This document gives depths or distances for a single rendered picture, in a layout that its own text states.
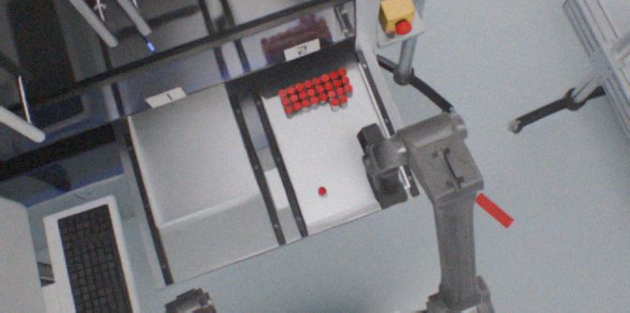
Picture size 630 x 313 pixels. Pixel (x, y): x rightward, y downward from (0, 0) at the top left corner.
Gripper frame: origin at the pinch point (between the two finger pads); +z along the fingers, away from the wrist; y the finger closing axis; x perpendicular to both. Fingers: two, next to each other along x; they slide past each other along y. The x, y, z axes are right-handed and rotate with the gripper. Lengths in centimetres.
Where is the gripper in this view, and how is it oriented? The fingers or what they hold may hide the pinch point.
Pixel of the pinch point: (387, 197)
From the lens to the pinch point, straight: 155.1
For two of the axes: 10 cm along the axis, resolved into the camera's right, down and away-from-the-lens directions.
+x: -9.4, 3.4, -0.4
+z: 1.2, 4.3, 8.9
